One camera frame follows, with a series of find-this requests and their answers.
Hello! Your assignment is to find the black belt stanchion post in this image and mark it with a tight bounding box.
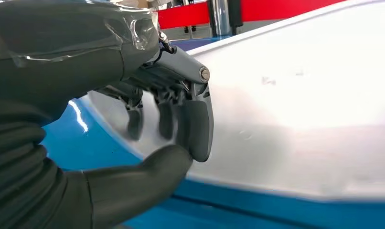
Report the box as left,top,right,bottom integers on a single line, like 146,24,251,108
207,0,245,38

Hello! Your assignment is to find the red barrier belt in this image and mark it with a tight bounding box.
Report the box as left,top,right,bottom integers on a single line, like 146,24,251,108
157,0,345,30

